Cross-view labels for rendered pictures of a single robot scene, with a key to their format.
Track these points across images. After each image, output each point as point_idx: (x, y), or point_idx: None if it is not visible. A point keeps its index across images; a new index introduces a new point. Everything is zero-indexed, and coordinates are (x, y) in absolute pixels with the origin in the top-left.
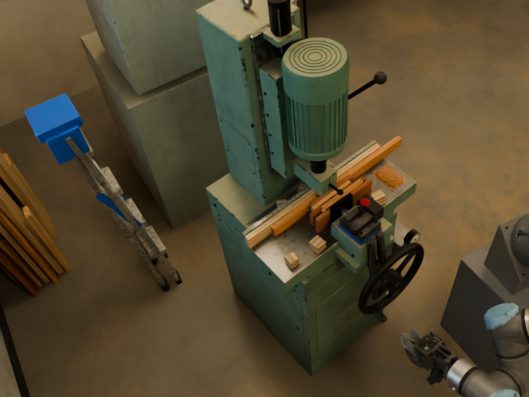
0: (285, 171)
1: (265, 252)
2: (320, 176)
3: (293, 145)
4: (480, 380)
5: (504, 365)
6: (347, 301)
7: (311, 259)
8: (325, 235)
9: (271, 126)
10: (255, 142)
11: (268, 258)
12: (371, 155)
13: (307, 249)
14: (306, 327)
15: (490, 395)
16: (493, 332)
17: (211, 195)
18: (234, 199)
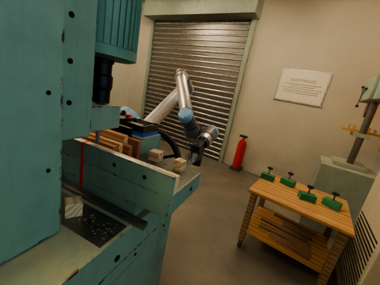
0: (90, 120)
1: None
2: (111, 104)
3: (123, 48)
4: (209, 129)
5: (197, 128)
6: None
7: (169, 162)
8: (139, 156)
9: (77, 38)
10: (63, 81)
11: (181, 180)
12: None
13: (159, 163)
14: (162, 262)
15: (214, 128)
16: (193, 117)
17: None
18: (24, 284)
